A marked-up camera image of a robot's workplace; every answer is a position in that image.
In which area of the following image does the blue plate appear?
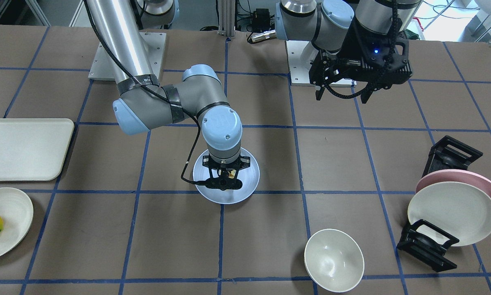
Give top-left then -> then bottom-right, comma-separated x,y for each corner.
192,147 -> 260,204

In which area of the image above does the pink plate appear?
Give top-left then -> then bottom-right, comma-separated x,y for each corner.
415,169 -> 491,198

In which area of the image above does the cream plate in rack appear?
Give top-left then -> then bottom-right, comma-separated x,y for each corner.
407,182 -> 491,247

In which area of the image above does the cream round plate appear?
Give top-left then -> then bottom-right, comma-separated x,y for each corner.
0,187 -> 34,256

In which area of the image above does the cream bowl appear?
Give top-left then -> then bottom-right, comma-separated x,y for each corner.
304,229 -> 365,293

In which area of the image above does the black dish rack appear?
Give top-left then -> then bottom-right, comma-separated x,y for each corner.
396,136 -> 485,272

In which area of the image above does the cream rectangular tray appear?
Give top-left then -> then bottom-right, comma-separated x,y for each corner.
0,119 -> 75,182

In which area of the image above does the aluminium frame post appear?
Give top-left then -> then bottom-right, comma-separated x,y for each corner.
217,0 -> 237,39

